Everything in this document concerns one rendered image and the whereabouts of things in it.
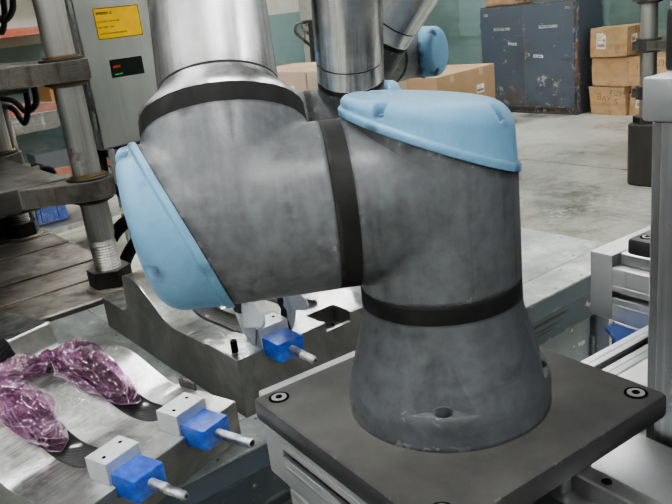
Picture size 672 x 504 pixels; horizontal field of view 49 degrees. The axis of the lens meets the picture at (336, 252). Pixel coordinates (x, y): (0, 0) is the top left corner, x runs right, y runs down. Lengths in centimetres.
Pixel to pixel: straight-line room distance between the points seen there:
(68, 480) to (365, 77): 56
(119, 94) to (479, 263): 143
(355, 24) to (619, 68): 706
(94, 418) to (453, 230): 66
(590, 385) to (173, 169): 34
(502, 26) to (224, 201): 798
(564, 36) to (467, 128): 749
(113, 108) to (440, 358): 142
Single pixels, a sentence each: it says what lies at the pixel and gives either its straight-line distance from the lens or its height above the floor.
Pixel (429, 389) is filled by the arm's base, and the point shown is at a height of 108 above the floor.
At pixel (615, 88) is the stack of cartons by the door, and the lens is 780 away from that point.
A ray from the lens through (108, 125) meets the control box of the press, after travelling 182.
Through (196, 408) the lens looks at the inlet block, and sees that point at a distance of 96.
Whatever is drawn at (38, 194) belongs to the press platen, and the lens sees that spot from 169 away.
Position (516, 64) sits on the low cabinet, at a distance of 831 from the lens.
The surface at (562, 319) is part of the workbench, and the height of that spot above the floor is 70.
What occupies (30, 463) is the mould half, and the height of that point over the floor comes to 86.
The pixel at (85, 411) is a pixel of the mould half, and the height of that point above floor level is 87.
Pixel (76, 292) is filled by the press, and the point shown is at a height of 79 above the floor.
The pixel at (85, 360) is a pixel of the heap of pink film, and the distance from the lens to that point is 107.
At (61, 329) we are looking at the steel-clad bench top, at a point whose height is 80.
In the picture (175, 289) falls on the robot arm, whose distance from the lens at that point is 47.
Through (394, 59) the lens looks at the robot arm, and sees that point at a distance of 103.
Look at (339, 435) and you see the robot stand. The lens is 55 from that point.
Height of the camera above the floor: 133
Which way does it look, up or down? 18 degrees down
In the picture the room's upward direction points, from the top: 7 degrees counter-clockwise
